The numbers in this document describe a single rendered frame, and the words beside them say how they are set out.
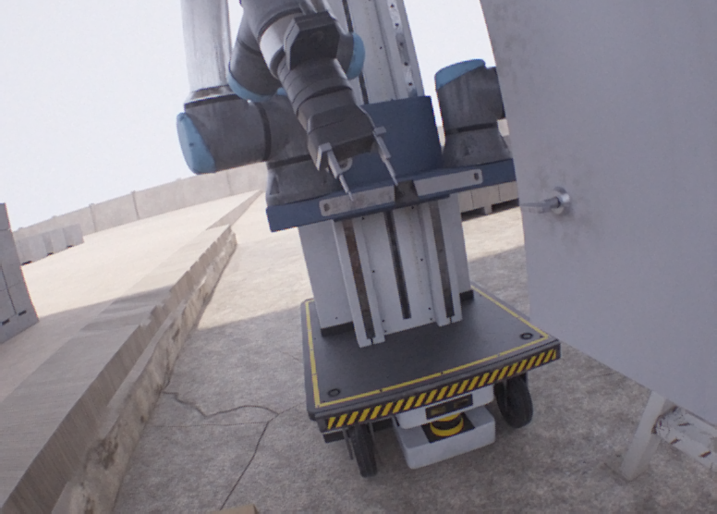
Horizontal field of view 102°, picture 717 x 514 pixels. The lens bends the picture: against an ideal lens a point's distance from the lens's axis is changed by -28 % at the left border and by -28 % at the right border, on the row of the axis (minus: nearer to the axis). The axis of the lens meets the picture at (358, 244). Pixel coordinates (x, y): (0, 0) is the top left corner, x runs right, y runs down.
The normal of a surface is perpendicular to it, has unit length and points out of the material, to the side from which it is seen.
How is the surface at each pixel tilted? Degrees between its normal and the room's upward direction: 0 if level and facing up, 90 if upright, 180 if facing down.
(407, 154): 90
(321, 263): 90
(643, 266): 90
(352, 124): 66
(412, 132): 90
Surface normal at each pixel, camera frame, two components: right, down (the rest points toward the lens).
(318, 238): 0.15, 0.17
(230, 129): 0.60, 0.18
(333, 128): 0.16, -0.26
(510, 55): -0.95, 0.23
